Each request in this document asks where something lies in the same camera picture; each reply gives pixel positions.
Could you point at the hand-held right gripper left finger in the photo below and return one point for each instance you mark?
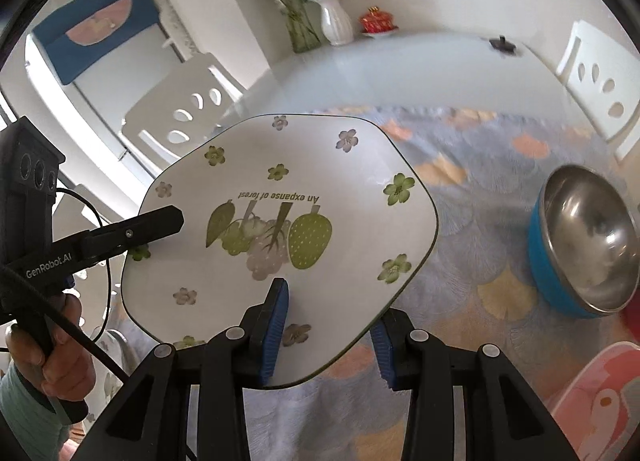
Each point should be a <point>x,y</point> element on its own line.
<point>272,336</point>

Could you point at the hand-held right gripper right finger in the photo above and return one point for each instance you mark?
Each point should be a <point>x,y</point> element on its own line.
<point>382,356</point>

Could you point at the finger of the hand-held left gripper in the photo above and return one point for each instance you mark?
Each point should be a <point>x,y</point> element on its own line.
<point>145,228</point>

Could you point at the white hexagonal plate leaf print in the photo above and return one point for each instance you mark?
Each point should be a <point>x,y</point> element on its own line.
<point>340,191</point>

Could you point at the pink patterned bowl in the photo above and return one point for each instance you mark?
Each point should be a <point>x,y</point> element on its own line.
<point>600,406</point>

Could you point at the blue steel bowl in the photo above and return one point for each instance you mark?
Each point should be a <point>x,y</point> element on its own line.
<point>585,221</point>

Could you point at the person's left forearm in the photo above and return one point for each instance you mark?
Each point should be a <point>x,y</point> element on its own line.
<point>25,416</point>

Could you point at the person's left hand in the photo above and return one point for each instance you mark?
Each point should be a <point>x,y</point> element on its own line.
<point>70,366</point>

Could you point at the white dining chair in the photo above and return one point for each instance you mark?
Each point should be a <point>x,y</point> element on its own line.
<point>150,111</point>
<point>630,71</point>

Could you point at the white refrigerator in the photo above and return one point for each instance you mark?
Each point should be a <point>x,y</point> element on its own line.
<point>110,106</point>

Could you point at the fan-patterned tablecloth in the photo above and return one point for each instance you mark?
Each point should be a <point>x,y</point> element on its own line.
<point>475,241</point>

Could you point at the blue refrigerator cover cloth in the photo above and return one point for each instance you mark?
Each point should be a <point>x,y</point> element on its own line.
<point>65,46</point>

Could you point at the white carved rack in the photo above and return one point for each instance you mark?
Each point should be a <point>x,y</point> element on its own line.
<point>176,26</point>

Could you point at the glass vase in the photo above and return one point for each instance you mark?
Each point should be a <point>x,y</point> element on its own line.
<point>302,31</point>

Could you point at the white ceramic vase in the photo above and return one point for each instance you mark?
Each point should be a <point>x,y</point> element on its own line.
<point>336,23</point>

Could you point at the red lidded teacup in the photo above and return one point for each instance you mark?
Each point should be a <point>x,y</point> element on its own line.
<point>377,22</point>

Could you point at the small black table object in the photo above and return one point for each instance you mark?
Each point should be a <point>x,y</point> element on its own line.
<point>504,46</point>

